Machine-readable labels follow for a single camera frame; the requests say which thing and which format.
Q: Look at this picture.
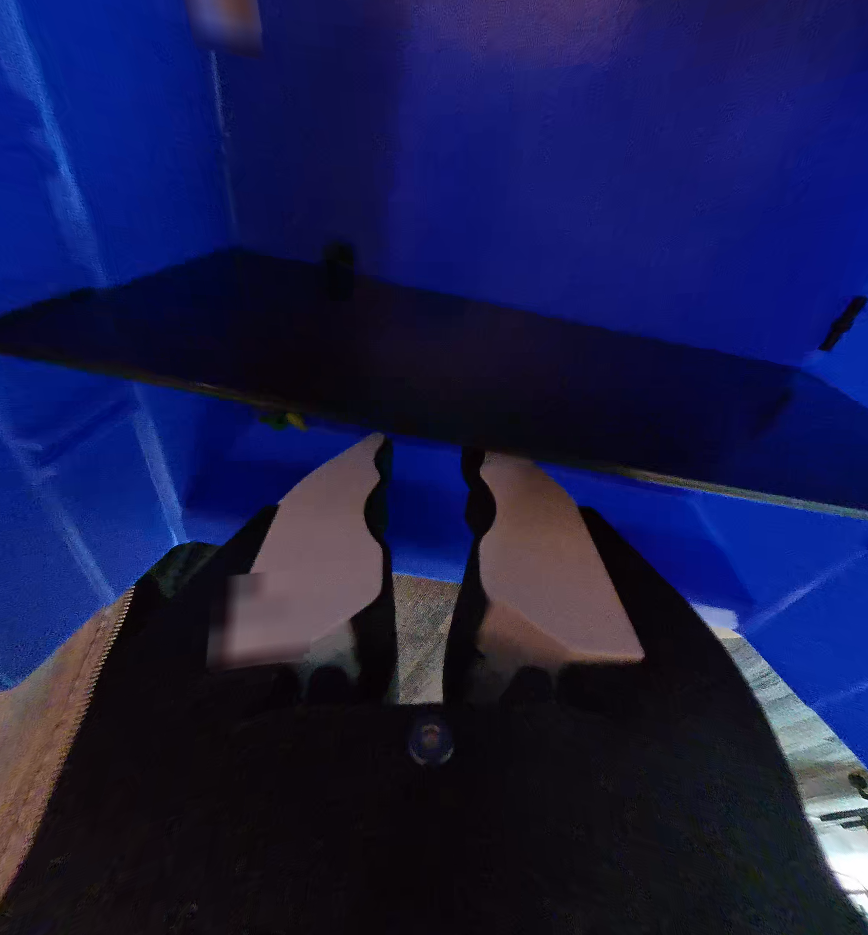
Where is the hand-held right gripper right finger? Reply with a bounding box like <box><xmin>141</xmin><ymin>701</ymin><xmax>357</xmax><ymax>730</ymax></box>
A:
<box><xmin>445</xmin><ymin>447</ymin><xmax>647</xmax><ymax>706</ymax></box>

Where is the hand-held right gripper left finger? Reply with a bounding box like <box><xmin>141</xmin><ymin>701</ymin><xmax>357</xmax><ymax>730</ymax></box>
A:
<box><xmin>208</xmin><ymin>432</ymin><xmax>396</xmax><ymax>704</ymax></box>

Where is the black board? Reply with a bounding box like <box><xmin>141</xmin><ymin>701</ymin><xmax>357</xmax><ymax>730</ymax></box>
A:
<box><xmin>0</xmin><ymin>248</ymin><xmax>868</xmax><ymax>527</ymax></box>

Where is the blue plastic crate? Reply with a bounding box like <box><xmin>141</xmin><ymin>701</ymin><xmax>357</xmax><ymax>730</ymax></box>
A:
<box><xmin>0</xmin><ymin>0</ymin><xmax>868</xmax><ymax>797</ymax></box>

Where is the small black clip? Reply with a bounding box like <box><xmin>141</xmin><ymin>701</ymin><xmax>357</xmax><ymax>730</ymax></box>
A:
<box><xmin>817</xmin><ymin>295</ymin><xmax>868</xmax><ymax>353</ymax></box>

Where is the brown cloth with zipper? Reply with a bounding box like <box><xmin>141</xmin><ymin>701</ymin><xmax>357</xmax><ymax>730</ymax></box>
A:
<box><xmin>0</xmin><ymin>584</ymin><xmax>137</xmax><ymax>935</ymax></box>

